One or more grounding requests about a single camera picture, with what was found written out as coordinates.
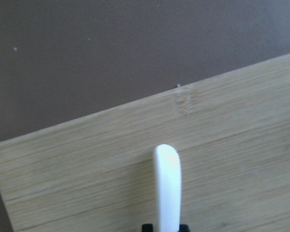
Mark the bamboo cutting board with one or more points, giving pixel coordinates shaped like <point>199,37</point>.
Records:
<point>95,173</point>

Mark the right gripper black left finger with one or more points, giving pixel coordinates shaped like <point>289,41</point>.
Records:
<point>147,228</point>

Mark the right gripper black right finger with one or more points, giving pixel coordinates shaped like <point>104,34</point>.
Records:
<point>184,228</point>

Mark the white ceramic spoon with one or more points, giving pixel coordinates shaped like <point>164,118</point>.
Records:
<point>168,178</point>

